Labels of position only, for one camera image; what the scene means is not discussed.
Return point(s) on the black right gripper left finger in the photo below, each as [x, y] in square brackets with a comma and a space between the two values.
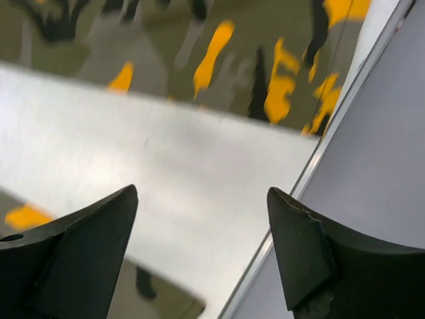
[69, 267]

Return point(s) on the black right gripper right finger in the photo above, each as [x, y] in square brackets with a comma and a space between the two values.
[328, 270]

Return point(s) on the yellow camouflage trousers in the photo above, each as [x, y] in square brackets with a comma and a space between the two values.
[277, 61]

